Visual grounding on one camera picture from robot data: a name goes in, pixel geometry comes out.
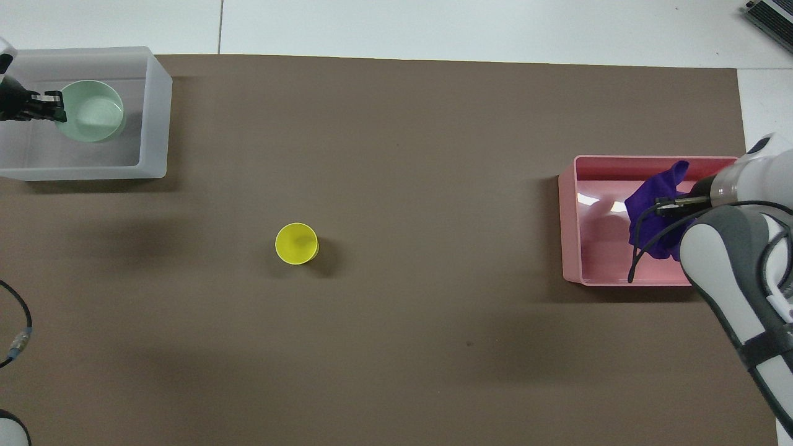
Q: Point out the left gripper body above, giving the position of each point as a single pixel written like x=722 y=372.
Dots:
x=12 y=102

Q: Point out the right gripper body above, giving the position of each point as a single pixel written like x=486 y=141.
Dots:
x=701 y=188

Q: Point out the light green cup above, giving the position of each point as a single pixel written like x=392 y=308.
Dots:
x=93 y=113

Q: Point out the purple cloth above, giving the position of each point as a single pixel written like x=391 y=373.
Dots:
x=647 y=226

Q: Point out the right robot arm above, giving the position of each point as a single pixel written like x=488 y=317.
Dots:
x=725 y=260

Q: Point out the translucent white plastic box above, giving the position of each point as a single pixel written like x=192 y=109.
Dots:
x=152 y=118

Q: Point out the pink plastic box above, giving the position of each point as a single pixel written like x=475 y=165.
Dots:
x=598 y=254

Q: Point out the grey vented device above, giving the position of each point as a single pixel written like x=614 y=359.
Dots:
x=771 y=15

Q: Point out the yellow cup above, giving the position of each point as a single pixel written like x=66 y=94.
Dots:
x=296 y=243

